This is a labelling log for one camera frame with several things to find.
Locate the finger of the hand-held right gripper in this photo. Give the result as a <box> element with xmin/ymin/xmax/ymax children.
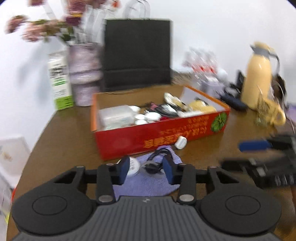
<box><xmin>221</xmin><ymin>151</ymin><xmax>296</xmax><ymax>173</ymax></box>
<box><xmin>238</xmin><ymin>136</ymin><xmax>296</xmax><ymax>152</ymax></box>

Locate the small white case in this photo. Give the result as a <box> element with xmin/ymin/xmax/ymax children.
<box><xmin>174</xmin><ymin>136</ymin><xmax>188</xmax><ymax>150</ymax></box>

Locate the clear container of oats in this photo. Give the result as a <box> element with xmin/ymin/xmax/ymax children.
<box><xmin>172</xmin><ymin>70</ymin><xmax>193</xmax><ymax>85</ymax></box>

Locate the white board with sticker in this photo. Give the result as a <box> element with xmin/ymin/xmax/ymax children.
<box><xmin>0</xmin><ymin>136</ymin><xmax>30</xmax><ymax>164</ymax></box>

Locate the white green milk carton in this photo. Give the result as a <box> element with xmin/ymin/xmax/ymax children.
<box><xmin>47</xmin><ymin>51</ymin><xmax>74</xmax><ymax>110</ymax></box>

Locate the clear plastic container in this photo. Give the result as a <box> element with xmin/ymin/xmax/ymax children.
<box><xmin>99</xmin><ymin>105</ymin><xmax>136</xmax><ymax>130</ymax></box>

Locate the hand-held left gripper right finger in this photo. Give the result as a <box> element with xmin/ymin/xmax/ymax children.
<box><xmin>162</xmin><ymin>155</ymin><xmax>241</xmax><ymax>205</ymax></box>

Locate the brown bag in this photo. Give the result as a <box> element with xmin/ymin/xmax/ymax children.
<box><xmin>272</xmin><ymin>74</ymin><xmax>288</xmax><ymax>105</ymax></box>

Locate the white yellow plush toy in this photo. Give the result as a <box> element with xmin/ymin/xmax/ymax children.
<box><xmin>178</xmin><ymin>98</ymin><xmax>218</xmax><ymax>117</ymax></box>

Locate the dried pink rose bouquet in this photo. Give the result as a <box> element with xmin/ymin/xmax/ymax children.
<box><xmin>5</xmin><ymin>0</ymin><xmax>121</xmax><ymax>43</ymax></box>

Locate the yellow thermos jug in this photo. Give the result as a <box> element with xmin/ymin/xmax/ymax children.
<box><xmin>240</xmin><ymin>42</ymin><xmax>281</xmax><ymax>110</ymax></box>

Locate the black cable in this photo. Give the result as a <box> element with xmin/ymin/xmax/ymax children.
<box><xmin>141</xmin><ymin>148</ymin><xmax>174</xmax><ymax>174</ymax></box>

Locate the black paper bag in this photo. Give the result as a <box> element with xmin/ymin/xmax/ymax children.
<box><xmin>103</xmin><ymin>0</ymin><xmax>173</xmax><ymax>92</ymax></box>

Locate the purple cloth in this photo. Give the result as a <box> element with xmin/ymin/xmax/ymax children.
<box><xmin>113</xmin><ymin>146</ymin><xmax>183</xmax><ymax>201</ymax></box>

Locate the clear glass cup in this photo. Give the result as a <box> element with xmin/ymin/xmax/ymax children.
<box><xmin>254</xmin><ymin>91</ymin><xmax>275</xmax><ymax>127</ymax></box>

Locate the yellow cup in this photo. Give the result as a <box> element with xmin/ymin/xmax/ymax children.
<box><xmin>264</xmin><ymin>98</ymin><xmax>287</xmax><ymax>126</ymax></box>

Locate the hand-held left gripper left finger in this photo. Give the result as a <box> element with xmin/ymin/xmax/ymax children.
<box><xmin>53</xmin><ymin>155</ymin><xmax>130</xmax><ymax>205</ymax></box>

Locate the white ridged lid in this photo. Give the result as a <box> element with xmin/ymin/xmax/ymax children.
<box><xmin>127</xmin><ymin>156</ymin><xmax>141</xmax><ymax>178</ymax></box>

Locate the black upright device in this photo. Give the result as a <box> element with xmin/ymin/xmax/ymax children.
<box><xmin>235</xmin><ymin>70</ymin><xmax>246</xmax><ymax>92</ymax></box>

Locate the white round speaker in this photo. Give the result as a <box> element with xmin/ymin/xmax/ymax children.
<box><xmin>216</xmin><ymin>68</ymin><xmax>229</xmax><ymax>81</ymax></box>

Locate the red cardboard box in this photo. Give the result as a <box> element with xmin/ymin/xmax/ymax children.
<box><xmin>91</xmin><ymin>85</ymin><xmax>231</xmax><ymax>161</ymax></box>

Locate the white printed tin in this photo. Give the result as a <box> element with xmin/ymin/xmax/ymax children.
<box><xmin>201</xmin><ymin>79</ymin><xmax>223</xmax><ymax>95</ymax></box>

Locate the small white disc lid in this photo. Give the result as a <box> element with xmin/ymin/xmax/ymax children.
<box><xmin>134</xmin><ymin>113</ymin><xmax>148</xmax><ymax>126</ymax></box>

